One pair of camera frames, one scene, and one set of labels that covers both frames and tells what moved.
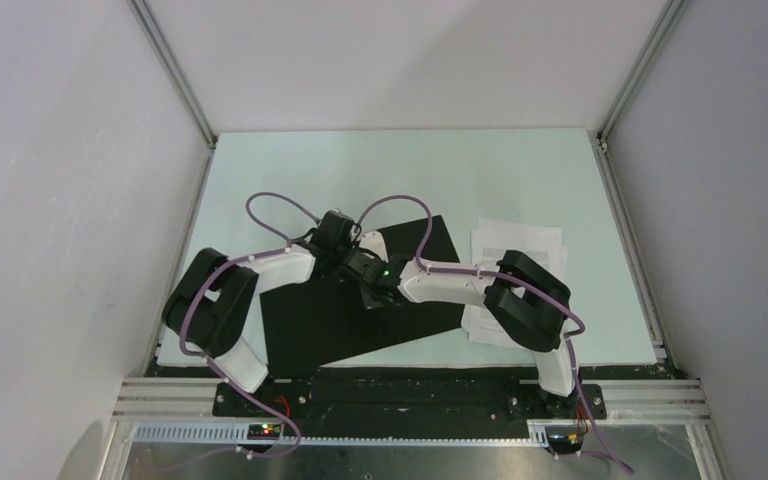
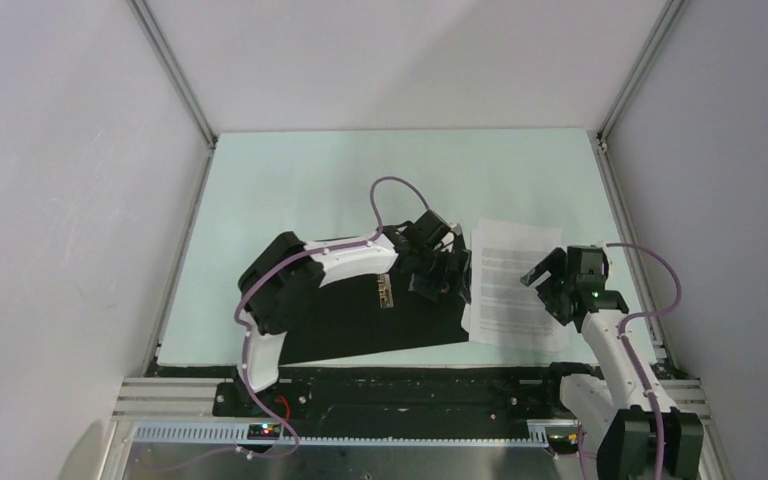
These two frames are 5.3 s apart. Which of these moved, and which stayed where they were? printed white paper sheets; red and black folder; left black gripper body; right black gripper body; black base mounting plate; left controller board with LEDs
Moved: left black gripper body; right black gripper body
Stayed: red and black folder; black base mounting plate; printed white paper sheets; left controller board with LEDs
